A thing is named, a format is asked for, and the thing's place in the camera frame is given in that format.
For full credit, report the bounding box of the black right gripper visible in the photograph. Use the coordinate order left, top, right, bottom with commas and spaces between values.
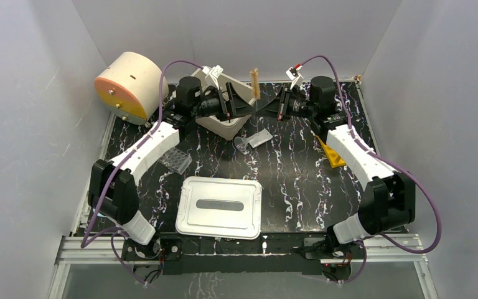
255, 87, 317, 122

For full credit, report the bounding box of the clear plastic funnel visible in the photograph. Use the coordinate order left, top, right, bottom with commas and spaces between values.
233, 136, 253, 154

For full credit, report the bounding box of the brown test tube brush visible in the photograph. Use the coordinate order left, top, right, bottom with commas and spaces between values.
250, 68, 261, 110

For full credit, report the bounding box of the white bin lid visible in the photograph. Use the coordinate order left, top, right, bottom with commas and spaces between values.
176, 176, 262, 240

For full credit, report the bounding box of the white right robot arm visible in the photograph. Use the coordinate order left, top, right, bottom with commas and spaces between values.
256, 76, 415, 258

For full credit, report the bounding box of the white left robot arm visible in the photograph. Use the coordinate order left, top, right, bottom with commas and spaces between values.
87, 75, 256, 259

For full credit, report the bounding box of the beige plastic bin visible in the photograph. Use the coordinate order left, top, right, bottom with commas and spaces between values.
196, 72, 257, 141

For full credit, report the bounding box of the yellow test tube rack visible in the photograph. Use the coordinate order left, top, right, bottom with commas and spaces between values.
316, 136, 346, 169

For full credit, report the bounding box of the beige cylindrical centrifuge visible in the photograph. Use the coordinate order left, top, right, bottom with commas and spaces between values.
93, 51, 169, 126

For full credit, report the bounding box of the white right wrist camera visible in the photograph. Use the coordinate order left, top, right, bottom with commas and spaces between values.
286, 64, 304, 90

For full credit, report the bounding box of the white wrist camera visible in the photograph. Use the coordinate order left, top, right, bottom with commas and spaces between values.
286, 64, 304, 90
202, 65, 223, 90

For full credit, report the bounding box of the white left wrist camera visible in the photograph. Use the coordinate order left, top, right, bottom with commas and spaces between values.
202, 65, 223, 90

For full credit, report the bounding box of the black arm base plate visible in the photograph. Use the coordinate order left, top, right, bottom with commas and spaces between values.
122, 233, 363, 279

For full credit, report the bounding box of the aluminium frame rail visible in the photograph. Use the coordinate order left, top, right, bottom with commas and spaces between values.
55, 234, 427, 265

